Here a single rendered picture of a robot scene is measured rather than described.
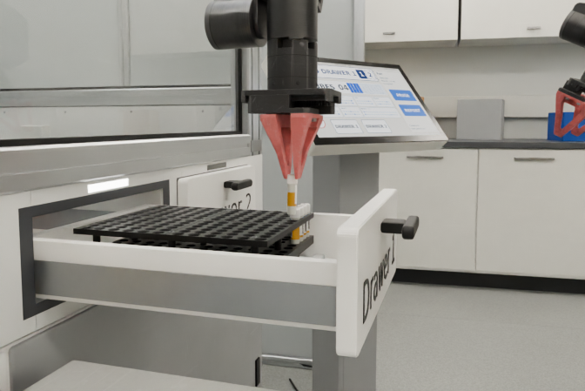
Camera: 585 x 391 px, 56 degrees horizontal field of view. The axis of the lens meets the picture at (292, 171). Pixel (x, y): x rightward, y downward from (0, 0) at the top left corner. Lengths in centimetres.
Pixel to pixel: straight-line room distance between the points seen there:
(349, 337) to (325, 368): 124
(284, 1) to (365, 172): 103
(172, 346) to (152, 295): 36
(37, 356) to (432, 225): 302
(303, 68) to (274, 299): 25
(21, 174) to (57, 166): 6
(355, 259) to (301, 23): 28
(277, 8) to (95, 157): 27
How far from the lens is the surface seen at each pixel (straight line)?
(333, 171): 154
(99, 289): 59
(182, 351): 93
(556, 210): 355
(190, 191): 86
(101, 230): 62
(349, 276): 46
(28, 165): 62
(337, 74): 158
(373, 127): 150
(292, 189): 63
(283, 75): 61
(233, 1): 66
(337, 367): 167
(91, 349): 73
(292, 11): 62
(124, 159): 75
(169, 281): 54
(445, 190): 346
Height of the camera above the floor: 101
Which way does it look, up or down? 5 degrees down
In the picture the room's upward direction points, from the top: straight up
